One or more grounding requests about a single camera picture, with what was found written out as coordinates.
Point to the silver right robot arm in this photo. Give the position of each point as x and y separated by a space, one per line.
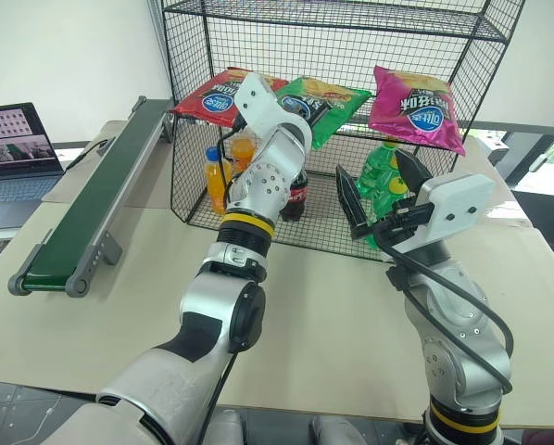
462 334

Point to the small white box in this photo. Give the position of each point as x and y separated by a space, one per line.
497 148

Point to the orange drink bottle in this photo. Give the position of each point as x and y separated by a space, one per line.
242 153
214 178

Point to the green chips bag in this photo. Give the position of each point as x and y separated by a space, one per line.
342 104

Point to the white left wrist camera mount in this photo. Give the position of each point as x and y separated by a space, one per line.
258 104

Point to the open grey laptop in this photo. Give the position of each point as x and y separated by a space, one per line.
8 185

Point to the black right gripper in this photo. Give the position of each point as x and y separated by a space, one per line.
397 229

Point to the grey rounded shape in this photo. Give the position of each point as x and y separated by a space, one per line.
330 431

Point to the cola bottle red label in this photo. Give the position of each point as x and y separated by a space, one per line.
295 199

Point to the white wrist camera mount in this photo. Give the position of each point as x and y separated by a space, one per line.
457 194
258 104

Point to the red chips bag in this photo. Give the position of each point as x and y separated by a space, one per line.
203 104

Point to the green conveyor belt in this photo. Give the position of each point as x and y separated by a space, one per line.
96 185

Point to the green soda bottle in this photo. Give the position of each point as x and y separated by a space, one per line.
383 181

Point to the magenta chips bag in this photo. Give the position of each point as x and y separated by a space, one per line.
416 111

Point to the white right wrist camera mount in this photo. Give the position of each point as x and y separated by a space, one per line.
457 194

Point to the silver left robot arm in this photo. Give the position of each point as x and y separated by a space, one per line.
254 185

